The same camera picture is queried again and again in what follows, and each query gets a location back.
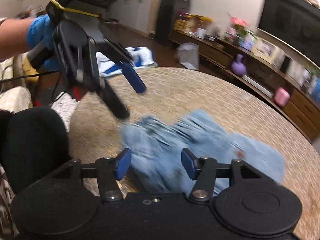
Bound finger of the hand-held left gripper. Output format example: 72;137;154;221
99;25;147;93
99;80;130;119

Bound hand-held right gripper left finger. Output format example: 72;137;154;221
51;148;132;203

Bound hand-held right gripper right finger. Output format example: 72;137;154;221
181;147;278;203

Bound blue denim dress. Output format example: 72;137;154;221
120;109;287;198

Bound person's left forearm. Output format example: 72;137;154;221
0;17;32;62

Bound person's left hand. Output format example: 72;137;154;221
26;14;62;72

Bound blue and white polo shirt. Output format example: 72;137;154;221
96;46;158;78

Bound red and black exercise machine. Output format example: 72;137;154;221
34;85;84;107

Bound yellow blanket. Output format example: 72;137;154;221
22;52;40;83

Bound white floral garment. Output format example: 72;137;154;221
51;92;77;133

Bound beige lace tablecloth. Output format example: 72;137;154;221
67;66;320;240

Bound clear plastic bag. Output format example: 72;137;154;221
175;42;200;70

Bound black tower speaker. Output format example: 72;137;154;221
155;0;177;46

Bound white kitchen cabinet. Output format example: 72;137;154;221
110;0;155;33

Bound cream quilted sofa cover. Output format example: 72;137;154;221
0;55;34;115

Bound stack of yellow boxes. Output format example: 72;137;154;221
174;14;213;32

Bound person's dark pants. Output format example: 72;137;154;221
0;106;70;194

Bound purple kettlebell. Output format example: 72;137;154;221
231;53;248;76

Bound white soundbar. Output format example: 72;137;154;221
242;74;274;98

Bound pink case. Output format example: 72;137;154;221
274;87;291;107

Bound pink flowers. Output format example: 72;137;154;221
227;12;250;39

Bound wooden TV cabinet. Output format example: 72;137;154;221
170;29;320;140

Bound black television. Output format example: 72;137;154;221
257;0;320;68

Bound cream photo frame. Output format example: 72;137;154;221
252;37;279;64

